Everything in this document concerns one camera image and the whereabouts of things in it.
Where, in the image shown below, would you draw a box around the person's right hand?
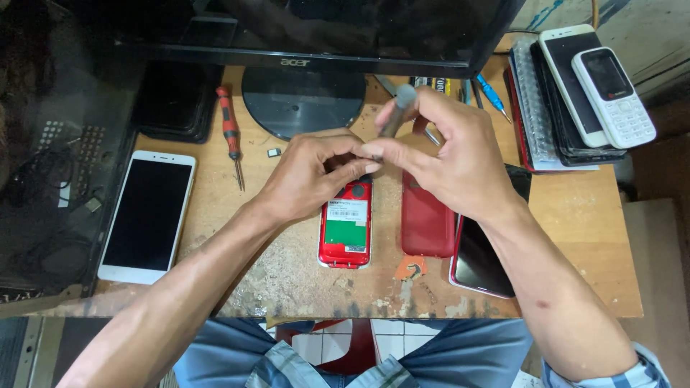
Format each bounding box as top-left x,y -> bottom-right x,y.
360,86 -> 533,224

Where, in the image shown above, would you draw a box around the person's left hand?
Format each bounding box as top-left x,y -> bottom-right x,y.
258,128 -> 385,227

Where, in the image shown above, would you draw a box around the red phone with back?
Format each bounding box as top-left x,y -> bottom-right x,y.
317,174 -> 374,269

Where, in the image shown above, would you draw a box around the grey handle screwdriver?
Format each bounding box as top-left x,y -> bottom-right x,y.
372,83 -> 419,163

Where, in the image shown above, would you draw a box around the red phone back cover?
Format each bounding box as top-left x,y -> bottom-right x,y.
400,170 -> 458,259

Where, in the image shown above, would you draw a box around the red flat phone case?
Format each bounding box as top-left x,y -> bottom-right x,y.
503,66 -> 537,174

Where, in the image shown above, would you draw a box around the black and yellow battery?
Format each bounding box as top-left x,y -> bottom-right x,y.
411,77 -> 452,97

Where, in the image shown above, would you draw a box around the black screen phone red rim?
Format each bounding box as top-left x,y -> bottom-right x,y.
449,164 -> 533,300

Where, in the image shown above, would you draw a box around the orange torn sticker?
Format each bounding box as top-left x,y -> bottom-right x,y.
394,254 -> 429,282

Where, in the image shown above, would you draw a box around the white smartphone with black screen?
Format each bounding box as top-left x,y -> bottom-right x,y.
538,24 -> 613,149

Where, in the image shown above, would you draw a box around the black computer monitor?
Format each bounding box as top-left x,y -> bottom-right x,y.
56,0 -> 526,142

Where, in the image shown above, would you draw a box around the stack of black phone cases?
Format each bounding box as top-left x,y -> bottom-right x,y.
131,60 -> 224,144

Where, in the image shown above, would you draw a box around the white smartphone with gold rim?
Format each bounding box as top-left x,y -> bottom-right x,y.
97,150 -> 197,285

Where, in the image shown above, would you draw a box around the white keypad phone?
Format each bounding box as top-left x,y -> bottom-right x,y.
571,46 -> 658,151

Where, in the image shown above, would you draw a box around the person's blue jeans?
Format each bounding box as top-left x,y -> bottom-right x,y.
172,318 -> 535,388

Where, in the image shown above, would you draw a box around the red plastic chair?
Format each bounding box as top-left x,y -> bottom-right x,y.
275,319 -> 378,376

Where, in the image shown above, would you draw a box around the person's striped shirt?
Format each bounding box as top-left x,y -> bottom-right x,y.
245,339 -> 673,388

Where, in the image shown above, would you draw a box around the blue handle screwdriver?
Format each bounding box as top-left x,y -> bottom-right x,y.
476,73 -> 513,125

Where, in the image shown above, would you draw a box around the red handle screwdriver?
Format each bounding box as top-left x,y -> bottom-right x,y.
216,86 -> 246,193

